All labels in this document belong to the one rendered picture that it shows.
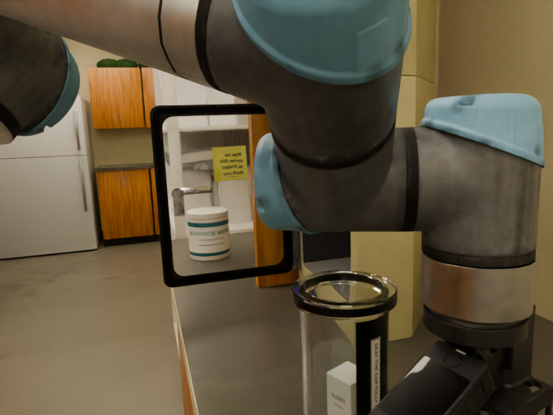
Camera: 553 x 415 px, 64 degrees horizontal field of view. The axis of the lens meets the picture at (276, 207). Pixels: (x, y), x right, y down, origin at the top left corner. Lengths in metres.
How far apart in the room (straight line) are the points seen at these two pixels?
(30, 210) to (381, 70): 5.60
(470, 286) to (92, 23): 0.28
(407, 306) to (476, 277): 0.55
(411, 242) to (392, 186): 0.54
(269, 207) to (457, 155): 0.13
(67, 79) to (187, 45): 0.33
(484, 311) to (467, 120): 0.12
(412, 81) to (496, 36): 0.39
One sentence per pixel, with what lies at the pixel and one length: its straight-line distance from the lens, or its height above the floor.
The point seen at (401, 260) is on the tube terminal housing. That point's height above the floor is 1.09.
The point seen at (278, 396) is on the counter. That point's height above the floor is 0.94.
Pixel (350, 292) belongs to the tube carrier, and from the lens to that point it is 0.52.
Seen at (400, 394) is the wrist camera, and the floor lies 1.14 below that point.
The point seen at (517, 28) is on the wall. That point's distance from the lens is 1.12.
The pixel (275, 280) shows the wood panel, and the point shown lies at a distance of 1.14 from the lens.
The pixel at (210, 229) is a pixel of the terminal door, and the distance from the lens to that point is 1.01.
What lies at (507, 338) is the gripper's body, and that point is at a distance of 0.34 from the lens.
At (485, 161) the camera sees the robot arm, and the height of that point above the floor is 1.30.
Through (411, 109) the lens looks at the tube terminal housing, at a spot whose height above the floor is 1.35.
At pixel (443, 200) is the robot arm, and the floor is 1.28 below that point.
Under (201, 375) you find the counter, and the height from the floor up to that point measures 0.94.
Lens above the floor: 1.33
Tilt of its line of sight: 10 degrees down
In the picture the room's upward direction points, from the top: 2 degrees counter-clockwise
